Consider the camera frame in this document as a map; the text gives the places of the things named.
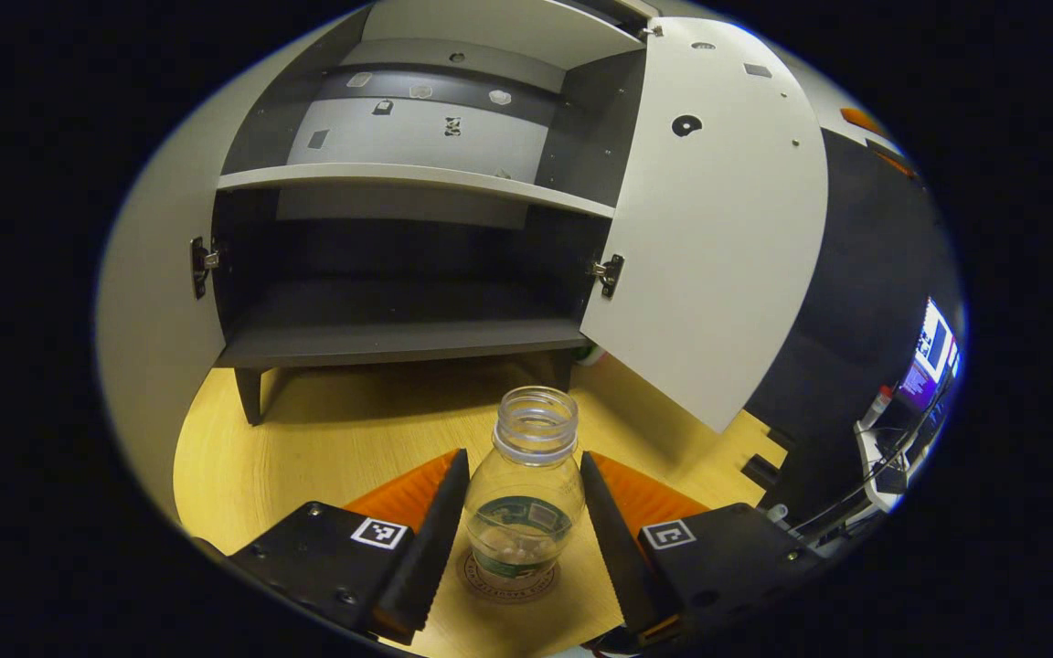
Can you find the black block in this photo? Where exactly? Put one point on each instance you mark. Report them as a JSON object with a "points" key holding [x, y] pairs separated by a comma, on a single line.
{"points": [[760, 472], [781, 439]]}

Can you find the white power strip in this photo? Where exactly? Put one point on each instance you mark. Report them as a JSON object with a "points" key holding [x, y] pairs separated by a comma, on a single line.
{"points": [[883, 475]]}

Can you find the white cabinet door cat sticker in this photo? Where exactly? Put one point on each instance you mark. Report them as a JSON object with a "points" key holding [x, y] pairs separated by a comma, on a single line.
{"points": [[718, 238]]}

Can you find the clear plastic bottle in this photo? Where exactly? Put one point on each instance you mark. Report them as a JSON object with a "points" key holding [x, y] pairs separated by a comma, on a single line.
{"points": [[526, 484]]}

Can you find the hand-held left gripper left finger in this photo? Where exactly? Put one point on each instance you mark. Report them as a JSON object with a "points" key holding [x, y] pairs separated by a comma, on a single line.
{"points": [[435, 548]]}

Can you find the computer monitor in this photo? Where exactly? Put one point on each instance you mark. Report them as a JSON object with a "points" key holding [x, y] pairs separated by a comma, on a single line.
{"points": [[930, 352]]}

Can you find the white cabinet door camera sticker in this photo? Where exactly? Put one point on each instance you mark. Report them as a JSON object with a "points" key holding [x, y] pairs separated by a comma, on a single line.
{"points": [[152, 302]]}

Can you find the white and grey cabinet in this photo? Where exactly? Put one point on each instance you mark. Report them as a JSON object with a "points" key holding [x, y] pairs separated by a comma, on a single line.
{"points": [[398, 311]]}

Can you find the white cabinet shelf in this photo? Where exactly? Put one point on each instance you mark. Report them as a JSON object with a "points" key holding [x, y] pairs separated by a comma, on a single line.
{"points": [[417, 180], [508, 27]]}

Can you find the round brown coaster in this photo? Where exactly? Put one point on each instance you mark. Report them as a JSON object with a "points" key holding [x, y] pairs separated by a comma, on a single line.
{"points": [[481, 585]]}

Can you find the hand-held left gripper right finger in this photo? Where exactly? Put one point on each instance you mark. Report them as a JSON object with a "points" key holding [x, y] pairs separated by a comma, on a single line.
{"points": [[618, 557]]}

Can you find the watermelon slice toy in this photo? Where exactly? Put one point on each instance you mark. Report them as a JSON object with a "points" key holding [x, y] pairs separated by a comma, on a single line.
{"points": [[590, 356]]}

